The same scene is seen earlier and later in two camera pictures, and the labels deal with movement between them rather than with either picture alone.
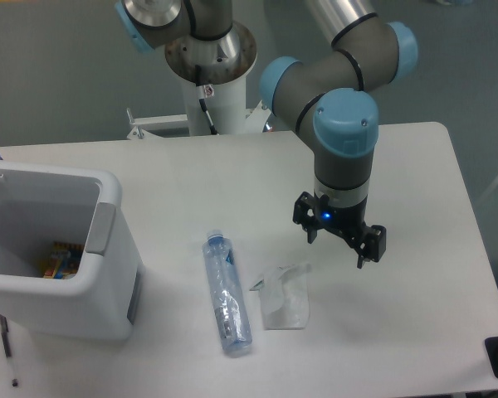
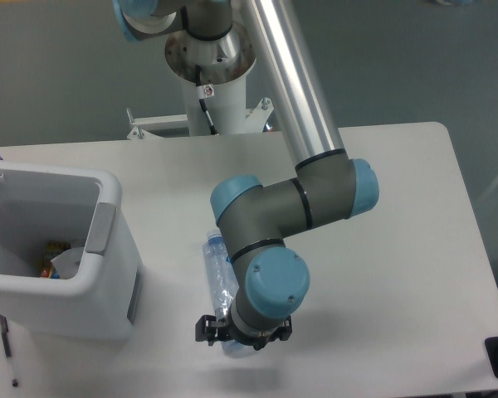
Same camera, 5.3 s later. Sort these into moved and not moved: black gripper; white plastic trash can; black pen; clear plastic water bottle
Moved: black gripper
Not moved: black pen; white plastic trash can; clear plastic water bottle
